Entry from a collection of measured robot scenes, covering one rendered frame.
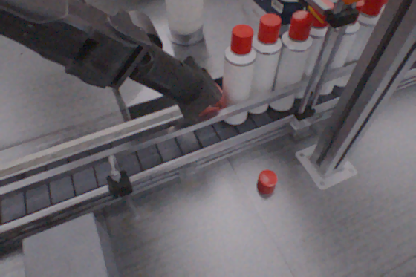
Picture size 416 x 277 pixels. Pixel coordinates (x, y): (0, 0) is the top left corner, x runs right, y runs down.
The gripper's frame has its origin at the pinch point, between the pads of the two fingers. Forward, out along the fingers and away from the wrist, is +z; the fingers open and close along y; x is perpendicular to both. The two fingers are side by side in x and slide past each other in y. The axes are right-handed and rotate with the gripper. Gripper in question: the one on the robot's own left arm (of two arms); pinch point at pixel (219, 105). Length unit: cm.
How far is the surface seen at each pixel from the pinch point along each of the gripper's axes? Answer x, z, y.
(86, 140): 19.9, -13.3, 4.0
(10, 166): 29.6, -21.1, 4.1
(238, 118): -0.4, 4.5, -2.1
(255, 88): -6.7, 2.7, -0.7
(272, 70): -11.0, 0.8, -1.5
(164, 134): 7.5, -9.3, -3.8
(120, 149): 13.0, -13.8, -3.7
